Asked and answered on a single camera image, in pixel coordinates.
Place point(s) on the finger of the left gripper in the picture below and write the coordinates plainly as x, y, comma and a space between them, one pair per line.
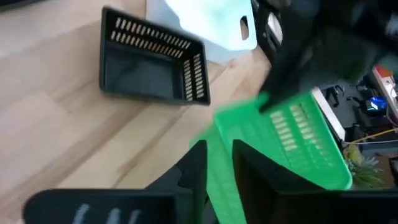
286, 85

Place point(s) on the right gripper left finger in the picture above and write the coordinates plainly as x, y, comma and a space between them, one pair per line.
196, 174

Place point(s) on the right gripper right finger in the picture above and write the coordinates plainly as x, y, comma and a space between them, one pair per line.
255, 186

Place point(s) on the green plastic basket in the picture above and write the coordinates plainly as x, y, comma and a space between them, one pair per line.
280, 149

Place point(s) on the white plastic basket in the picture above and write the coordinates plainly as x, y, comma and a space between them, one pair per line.
211, 21

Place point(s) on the black plastic basket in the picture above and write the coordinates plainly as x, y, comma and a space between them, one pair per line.
140, 74

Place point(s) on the white background shelf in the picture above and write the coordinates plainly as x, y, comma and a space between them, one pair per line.
387, 84

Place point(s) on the blue-lit background device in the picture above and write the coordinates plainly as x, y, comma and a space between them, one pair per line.
377, 103

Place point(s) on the green succulent plant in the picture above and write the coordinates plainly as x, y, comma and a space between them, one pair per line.
363, 171

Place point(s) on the black aluminium table frame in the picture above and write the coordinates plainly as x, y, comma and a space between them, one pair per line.
15, 3

